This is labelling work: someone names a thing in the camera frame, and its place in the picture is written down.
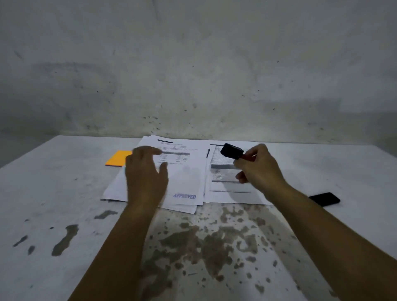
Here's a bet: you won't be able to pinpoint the person's left forearm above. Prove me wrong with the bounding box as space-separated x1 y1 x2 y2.
68 201 159 301

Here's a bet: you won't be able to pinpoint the orange sticky note pad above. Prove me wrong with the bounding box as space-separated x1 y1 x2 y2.
105 150 133 167

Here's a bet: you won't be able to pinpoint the black stamp with red handle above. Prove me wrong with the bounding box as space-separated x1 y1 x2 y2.
220 143 257 162

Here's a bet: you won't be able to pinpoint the black flat ink pad case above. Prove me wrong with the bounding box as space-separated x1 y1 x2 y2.
308 192 341 207

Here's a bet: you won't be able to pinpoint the person's right forearm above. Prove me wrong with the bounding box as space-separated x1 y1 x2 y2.
270 184 397 301

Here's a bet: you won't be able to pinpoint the printed papers with grey bars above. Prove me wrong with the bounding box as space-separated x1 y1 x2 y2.
203 140 274 206

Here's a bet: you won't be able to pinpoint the person's left hand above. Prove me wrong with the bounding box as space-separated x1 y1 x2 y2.
125 146 169 208

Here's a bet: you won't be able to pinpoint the stack of blue-stamped printed papers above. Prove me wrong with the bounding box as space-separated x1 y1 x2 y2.
101 135 211 215

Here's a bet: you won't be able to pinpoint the person's right hand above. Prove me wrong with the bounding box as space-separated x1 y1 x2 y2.
233 143 289 200

